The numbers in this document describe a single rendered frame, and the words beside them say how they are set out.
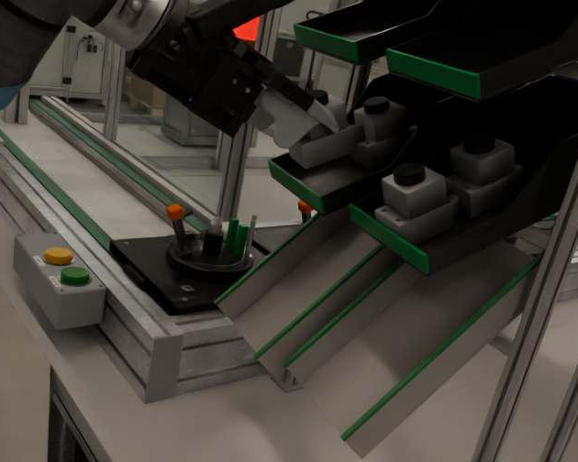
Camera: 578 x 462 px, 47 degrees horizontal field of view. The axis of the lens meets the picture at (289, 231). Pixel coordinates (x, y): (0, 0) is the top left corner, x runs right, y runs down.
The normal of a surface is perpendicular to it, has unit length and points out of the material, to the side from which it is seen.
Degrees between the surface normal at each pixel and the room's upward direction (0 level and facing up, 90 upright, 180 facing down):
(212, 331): 90
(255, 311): 45
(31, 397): 0
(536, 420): 0
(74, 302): 90
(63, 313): 90
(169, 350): 90
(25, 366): 0
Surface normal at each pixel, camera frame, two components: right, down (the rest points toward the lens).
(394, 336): -0.48, -0.65
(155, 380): 0.59, 0.38
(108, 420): 0.19, -0.92
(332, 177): -0.20, -0.83
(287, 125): 0.28, 0.34
